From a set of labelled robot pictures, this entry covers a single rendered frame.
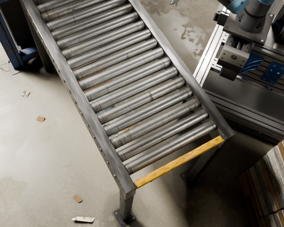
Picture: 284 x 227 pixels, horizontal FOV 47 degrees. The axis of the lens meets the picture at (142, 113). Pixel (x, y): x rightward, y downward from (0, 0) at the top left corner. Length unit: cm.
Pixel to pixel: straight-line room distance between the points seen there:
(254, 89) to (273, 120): 25
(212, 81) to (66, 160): 113
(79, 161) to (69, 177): 12
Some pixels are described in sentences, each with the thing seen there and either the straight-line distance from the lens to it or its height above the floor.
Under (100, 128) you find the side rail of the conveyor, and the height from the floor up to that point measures 80.
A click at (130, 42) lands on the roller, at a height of 79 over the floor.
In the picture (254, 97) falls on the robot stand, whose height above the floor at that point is 21.
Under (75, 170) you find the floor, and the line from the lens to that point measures 221.
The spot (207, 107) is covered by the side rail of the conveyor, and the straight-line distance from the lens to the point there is 152.
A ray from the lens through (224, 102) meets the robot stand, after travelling 223.
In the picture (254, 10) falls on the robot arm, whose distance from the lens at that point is 173.
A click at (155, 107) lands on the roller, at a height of 80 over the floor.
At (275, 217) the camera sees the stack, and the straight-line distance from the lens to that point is 197.
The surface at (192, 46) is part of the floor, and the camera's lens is 273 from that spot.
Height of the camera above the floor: 210
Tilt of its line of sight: 64 degrees down
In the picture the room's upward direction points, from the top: 8 degrees clockwise
